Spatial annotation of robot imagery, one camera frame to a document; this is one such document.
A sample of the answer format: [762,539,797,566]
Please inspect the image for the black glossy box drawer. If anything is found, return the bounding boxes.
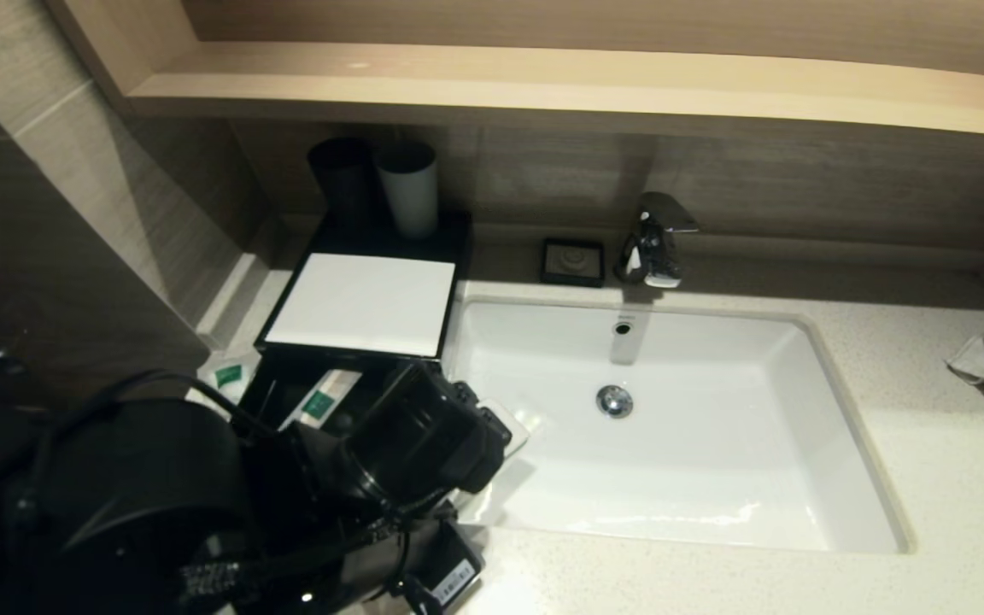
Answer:
[237,352,425,436]

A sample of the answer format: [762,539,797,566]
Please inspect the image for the small sachet with green label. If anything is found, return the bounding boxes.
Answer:
[193,354,262,407]

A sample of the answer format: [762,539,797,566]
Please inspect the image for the black plastic cup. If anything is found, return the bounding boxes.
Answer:
[307,138,376,231]

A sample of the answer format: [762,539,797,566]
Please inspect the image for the black tray with white liner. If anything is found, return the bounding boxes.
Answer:
[255,209,473,360]

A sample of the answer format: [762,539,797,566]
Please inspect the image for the white paper packet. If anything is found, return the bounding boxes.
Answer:
[277,369,362,432]

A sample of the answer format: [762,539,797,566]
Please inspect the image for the chrome sink drain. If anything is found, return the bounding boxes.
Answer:
[595,384,635,419]

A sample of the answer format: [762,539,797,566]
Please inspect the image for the white ceramic sink basin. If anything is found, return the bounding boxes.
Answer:
[432,295,916,554]

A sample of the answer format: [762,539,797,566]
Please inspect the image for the black square soap dish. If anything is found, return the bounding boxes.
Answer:
[541,239,606,289]

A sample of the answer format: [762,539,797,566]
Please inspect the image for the grey plastic cup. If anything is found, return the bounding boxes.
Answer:
[377,141,441,240]

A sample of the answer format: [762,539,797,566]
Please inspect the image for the chrome sink faucet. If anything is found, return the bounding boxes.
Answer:
[614,193,700,290]

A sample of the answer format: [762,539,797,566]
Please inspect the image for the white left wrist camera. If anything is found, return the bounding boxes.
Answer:
[475,397,544,458]

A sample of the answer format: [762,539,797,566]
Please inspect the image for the light wooden wall shelf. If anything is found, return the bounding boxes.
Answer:
[48,0,984,142]

